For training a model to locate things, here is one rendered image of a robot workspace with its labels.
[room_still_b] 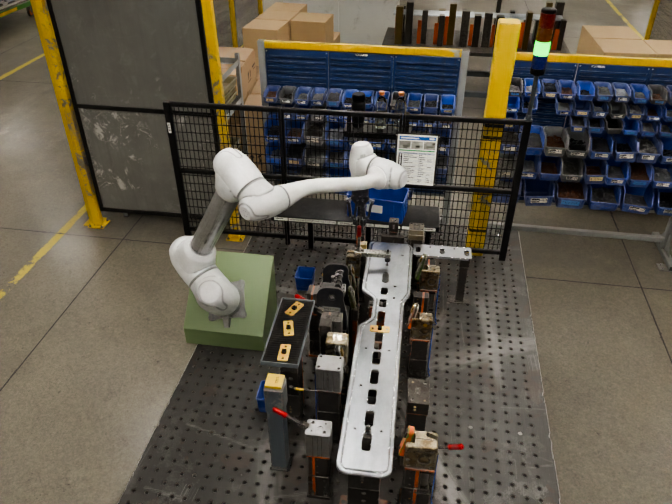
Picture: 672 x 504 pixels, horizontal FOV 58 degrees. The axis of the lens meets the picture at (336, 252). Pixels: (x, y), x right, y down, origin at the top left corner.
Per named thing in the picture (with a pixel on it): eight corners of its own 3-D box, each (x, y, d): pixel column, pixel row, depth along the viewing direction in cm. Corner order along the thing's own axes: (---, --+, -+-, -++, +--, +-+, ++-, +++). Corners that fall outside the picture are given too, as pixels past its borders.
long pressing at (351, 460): (399, 480, 198) (399, 478, 197) (331, 472, 201) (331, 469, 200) (413, 245, 311) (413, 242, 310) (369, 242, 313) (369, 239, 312)
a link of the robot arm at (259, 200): (294, 198, 230) (273, 172, 233) (257, 214, 219) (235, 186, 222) (283, 218, 240) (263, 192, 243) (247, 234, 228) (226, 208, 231)
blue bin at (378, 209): (402, 224, 319) (403, 203, 312) (346, 216, 326) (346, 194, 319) (407, 209, 332) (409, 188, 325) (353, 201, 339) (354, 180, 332)
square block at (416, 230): (418, 287, 329) (424, 231, 308) (404, 285, 330) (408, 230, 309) (419, 278, 335) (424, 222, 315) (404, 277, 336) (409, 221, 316)
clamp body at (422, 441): (434, 517, 219) (444, 453, 198) (393, 512, 221) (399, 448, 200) (434, 491, 228) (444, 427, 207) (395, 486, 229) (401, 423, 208)
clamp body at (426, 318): (429, 382, 272) (437, 324, 253) (402, 379, 274) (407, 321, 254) (430, 367, 280) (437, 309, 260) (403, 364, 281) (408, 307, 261)
